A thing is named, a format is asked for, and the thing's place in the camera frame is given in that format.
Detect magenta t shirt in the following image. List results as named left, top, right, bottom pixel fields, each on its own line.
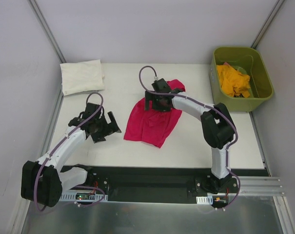
left=123, top=79, right=186, bottom=149

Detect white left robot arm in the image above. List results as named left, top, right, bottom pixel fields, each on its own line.
left=21, top=102, right=121, bottom=207

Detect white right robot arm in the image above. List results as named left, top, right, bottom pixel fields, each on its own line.
left=145, top=79, right=237, bottom=194

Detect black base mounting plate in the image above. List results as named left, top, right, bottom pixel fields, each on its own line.
left=57, top=165, right=243, bottom=203

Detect folded white t shirt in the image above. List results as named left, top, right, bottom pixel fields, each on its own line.
left=60, top=59, right=105, bottom=96

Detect yellow t shirt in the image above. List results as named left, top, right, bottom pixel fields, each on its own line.
left=216, top=63, right=251, bottom=98

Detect olive green plastic bin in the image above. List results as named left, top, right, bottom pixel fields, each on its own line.
left=209, top=46, right=274, bottom=112

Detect left white cable duct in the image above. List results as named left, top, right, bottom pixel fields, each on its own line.
left=59, top=191, right=108, bottom=203

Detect white cable duct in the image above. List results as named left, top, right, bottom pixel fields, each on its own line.
left=196, top=195, right=213, bottom=205
left=59, top=191, right=108, bottom=203

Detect right white cable duct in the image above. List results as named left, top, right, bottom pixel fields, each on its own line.
left=196, top=195, right=213, bottom=205

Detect aluminium extrusion rail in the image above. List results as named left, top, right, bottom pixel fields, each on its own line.
left=235, top=176, right=287, bottom=198

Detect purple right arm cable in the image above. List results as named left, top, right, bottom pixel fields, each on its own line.
left=139, top=65, right=241, bottom=214

